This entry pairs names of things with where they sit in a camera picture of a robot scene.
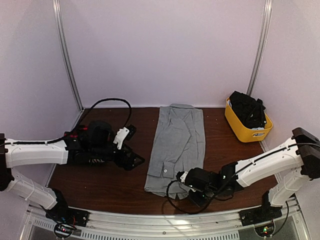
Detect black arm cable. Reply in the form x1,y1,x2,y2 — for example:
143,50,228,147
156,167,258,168
165,179,218,215
44,98,133,146

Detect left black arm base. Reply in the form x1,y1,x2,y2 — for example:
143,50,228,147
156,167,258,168
43,189,89,240

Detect yellow plastic basket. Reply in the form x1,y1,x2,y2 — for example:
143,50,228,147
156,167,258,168
224,98,273,143

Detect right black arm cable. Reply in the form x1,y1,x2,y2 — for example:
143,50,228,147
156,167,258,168
165,179,218,215

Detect black clothes in basket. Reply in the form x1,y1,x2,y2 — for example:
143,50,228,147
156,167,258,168
229,91,267,129

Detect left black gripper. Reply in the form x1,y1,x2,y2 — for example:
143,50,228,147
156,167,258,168
90,142,145,171

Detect left aluminium frame post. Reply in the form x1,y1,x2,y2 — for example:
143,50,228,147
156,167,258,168
52,0,84,112

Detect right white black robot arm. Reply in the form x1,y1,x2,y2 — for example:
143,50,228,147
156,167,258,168
177,127,320,221

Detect aluminium frame post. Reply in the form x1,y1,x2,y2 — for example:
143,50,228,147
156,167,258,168
246,0,273,96
52,0,84,112

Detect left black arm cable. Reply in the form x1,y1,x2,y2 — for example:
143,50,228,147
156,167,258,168
44,98,133,146

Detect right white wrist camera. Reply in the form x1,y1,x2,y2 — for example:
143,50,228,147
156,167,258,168
176,171,189,184

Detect right aluminium frame post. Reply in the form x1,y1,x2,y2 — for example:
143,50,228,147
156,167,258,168
246,0,273,96

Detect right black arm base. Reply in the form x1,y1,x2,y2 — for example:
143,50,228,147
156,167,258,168
238,191,282,238

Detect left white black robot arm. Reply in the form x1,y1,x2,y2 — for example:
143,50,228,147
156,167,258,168
0,120,145,222

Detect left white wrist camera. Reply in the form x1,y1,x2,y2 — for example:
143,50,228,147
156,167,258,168
113,124,137,150

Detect front aluminium rail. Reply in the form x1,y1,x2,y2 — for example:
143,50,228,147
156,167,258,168
18,197,310,240

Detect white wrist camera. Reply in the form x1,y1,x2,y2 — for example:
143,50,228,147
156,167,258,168
113,124,137,150
176,171,189,184

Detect grey long sleeve shirt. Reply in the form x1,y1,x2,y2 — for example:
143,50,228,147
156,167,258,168
144,103,206,199

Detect red black plaid shirt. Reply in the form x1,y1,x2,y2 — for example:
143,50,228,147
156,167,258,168
64,125,105,165

